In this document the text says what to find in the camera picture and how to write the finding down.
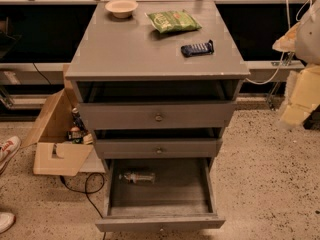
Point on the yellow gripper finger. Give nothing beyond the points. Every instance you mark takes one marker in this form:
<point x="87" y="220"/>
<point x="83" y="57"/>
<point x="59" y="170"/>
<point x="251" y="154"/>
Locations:
<point x="302" y="96"/>
<point x="286" y="43"/>

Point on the clear plastic water bottle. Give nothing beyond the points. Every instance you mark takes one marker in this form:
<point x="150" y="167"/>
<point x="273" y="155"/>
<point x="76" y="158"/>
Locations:
<point x="137" y="178"/>

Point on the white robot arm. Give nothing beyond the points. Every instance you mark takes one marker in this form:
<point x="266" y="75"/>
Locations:
<point x="308" y="36"/>

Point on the grey top drawer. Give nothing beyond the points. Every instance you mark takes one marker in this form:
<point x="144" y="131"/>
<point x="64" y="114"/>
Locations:
<point x="99" y="116"/>

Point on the grey middle drawer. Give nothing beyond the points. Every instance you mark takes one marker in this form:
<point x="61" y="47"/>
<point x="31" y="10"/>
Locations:
<point x="157" y="148"/>

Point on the grey wooden drawer cabinet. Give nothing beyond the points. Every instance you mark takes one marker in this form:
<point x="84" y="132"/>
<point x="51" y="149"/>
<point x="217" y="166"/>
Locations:
<point x="129" y="61"/>

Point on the grey open bottom drawer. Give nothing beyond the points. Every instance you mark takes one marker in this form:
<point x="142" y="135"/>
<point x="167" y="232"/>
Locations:
<point x="181" y="198"/>

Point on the dark blue snack bar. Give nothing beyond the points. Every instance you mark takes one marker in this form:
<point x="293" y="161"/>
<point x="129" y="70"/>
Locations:
<point x="199" y="49"/>

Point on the green chip bag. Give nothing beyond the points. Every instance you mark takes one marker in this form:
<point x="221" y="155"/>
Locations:
<point x="173" y="21"/>

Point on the beige bowl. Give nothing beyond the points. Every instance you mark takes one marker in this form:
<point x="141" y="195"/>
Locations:
<point x="121" y="9"/>

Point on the items inside cardboard box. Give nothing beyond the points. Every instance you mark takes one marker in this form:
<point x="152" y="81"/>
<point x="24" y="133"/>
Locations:
<point x="78" y="134"/>

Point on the open cardboard box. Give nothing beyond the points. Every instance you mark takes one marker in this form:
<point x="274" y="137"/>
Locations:
<point x="55" y="155"/>

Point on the white red sneaker upper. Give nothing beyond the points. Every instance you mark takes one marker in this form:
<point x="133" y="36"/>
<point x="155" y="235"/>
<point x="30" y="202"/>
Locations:
<point x="8" y="150"/>

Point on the white sneaker lower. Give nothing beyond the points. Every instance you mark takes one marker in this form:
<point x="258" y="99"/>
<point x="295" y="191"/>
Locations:
<point x="6" y="221"/>

